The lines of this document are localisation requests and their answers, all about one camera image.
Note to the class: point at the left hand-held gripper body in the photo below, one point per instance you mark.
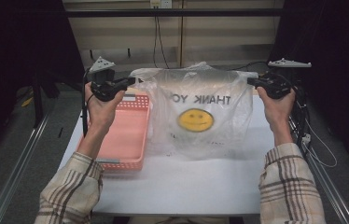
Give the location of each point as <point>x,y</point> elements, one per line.
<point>102,84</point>

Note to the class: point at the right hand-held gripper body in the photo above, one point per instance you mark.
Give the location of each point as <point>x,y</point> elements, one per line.
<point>276,85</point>

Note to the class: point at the clear smiley-print plastic bag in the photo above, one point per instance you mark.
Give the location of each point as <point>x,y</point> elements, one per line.
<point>200,93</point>

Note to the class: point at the person's right hand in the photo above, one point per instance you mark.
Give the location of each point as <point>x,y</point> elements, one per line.
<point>278,112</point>

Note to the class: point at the person's left hand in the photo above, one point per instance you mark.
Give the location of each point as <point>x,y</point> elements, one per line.
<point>102,113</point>

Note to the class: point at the pink perforated plastic basket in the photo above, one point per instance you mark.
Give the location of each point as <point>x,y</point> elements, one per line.
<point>126,137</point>

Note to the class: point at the black metal stand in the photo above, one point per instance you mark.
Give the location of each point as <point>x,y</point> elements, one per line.
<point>38,99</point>

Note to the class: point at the yellow object on floor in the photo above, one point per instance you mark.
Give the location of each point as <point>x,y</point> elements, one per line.
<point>27,101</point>

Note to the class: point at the black horizontal frame bar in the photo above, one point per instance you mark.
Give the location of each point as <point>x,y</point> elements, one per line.
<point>169,12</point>

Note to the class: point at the white wall power outlet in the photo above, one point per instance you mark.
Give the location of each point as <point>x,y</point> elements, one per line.
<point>160,3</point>

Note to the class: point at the aluminium floor rail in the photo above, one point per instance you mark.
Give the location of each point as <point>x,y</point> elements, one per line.
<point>14,174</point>
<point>331,189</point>

